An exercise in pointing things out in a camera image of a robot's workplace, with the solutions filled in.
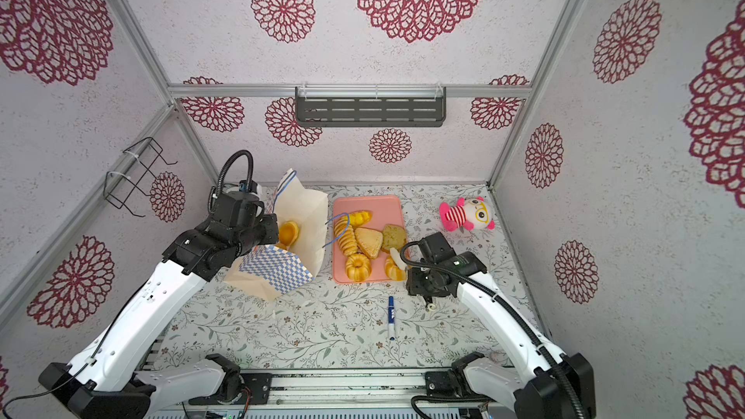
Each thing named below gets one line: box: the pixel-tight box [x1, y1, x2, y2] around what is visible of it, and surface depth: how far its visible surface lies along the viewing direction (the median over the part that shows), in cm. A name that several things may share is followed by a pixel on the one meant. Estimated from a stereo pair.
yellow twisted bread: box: [342, 209, 374, 227], surface depth 111 cm
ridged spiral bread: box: [333, 218, 358, 258], surface depth 100 cm
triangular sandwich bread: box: [354, 226, 384, 260], surface depth 100 cm
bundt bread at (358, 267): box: [345, 253, 373, 283], surface depth 94 cm
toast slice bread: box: [380, 223, 407, 254], surface depth 105 cm
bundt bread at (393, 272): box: [384, 255, 407, 282], surface depth 93 cm
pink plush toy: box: [438, 195, 496, 232], surface depth 105 cm
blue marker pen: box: [388, 294, 396, 341], surface depth 86 cm
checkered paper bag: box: [224, 168, 329, 302], surface depth 79 cm
